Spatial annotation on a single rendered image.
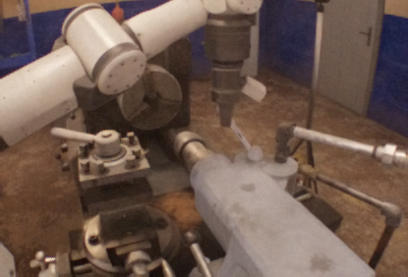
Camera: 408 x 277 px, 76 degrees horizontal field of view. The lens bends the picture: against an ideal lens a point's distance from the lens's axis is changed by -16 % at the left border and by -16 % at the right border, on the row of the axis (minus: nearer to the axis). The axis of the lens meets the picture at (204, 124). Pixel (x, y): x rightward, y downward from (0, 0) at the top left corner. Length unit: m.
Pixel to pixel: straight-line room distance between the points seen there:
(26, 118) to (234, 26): 0.37
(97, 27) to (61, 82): 0.09
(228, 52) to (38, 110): 0.33
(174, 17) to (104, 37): 0.13
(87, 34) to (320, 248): 0.46
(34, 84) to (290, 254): 0.43
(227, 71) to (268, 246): 0.31
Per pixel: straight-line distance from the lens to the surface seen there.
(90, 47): 0.42
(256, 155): 0.67
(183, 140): 0.83
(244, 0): 0.53
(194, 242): 0.56
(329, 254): 0.50
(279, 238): 0.50
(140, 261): 0.65
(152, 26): 0.47
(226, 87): 0.58
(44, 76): 0.43
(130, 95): 1.18
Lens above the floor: 1.53
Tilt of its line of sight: 26 degrees down
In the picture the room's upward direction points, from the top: 1 degrees counter-clockwise
